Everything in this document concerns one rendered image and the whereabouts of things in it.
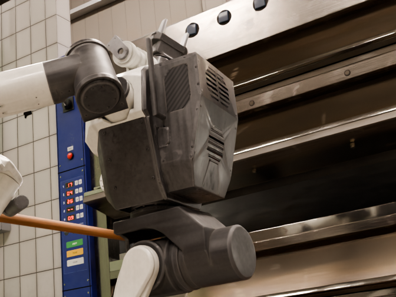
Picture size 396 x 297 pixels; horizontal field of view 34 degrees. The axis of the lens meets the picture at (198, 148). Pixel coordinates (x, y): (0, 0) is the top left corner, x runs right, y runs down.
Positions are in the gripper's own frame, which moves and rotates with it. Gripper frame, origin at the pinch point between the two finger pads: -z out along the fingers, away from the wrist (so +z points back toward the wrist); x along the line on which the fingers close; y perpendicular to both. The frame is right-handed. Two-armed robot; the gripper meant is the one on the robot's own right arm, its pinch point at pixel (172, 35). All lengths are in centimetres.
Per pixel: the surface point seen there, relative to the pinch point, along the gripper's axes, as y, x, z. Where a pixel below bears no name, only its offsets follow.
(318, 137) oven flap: -11, -54, 10
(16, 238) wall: 130, -12, 51
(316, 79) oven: 1, -56, -17
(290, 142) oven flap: -2, -51, 12
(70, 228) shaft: 28, -1, 61
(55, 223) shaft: 26, 4, 62
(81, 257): 91, -30, 55
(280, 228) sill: 14, -67, 34
